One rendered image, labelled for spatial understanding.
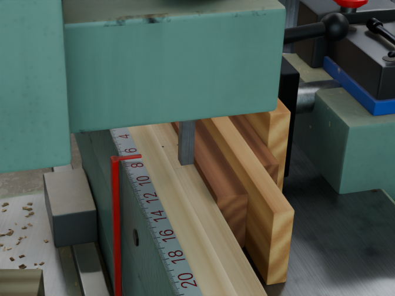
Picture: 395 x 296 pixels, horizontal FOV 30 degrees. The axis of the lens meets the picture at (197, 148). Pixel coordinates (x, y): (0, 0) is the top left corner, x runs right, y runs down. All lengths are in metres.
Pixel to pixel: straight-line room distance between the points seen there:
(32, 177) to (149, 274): 1.84
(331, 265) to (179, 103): 0.15
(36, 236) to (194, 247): 0.29
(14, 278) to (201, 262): 0.21
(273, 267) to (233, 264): 0.05
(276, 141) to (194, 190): 0.08
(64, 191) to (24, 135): 0.27
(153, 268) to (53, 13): 0.16
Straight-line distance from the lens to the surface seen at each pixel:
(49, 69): 0.38
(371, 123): 0.56
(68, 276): 0.65
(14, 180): 2.28
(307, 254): 0.51
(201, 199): 0.49
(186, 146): 0.50
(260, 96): 0.46
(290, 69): 0.54
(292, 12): 1.29
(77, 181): 0.67
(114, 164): 0.49
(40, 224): 0.71
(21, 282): 0.58
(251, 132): 0.55
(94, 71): 0.42
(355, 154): 0.57
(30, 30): 0.37
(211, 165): 0.51
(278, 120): 0.52
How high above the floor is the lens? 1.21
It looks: 30 degrees down
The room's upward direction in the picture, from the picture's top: 2 degrees clockwise
